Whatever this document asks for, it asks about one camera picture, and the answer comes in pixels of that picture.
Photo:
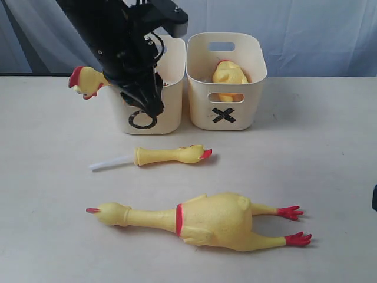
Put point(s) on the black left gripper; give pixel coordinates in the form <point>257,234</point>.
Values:
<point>130,50</point>

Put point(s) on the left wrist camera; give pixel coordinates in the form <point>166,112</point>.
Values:
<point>165,14</point>

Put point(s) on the cream bin marked X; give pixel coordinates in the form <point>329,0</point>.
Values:
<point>204,52</point>

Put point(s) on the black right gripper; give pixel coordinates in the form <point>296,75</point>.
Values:
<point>374,199</point>

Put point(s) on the detached chicken head with tube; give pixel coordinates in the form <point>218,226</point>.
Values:
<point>141,156</point>

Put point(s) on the grey backdrop curtain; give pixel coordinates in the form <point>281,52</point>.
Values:
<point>298,38</point>

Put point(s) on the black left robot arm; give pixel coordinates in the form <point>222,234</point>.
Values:
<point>101,14</point>

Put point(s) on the large yellow rubber chicken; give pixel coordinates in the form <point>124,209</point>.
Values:
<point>223,220</point>

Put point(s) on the headless yellow rubber chicken body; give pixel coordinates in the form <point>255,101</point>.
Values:
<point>228,72</point>

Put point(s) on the cream bin marked O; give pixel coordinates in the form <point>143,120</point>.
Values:
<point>171,67</point>

